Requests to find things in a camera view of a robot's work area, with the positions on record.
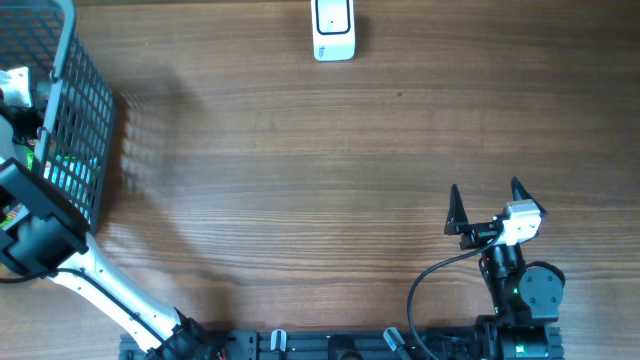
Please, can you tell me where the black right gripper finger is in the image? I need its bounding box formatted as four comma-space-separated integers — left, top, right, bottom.
444, 184, 470, 235
511, 177, 547, 216

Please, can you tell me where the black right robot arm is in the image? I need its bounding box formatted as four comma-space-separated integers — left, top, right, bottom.
444, 178, 566, 360

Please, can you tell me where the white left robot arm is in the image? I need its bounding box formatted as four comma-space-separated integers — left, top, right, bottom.
1, 108, 213, 359

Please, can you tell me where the white barcode scanner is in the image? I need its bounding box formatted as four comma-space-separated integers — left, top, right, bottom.
310, 0, 356, 62

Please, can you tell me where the grey plastic lattice basket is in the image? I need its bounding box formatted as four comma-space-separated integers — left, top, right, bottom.
1, 0, 116, 233

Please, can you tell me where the black right camera cable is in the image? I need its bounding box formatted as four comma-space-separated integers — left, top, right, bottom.
406, 232, 503, 360

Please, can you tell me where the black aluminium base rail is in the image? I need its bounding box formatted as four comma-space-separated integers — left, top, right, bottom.
118, 327, 565, 360

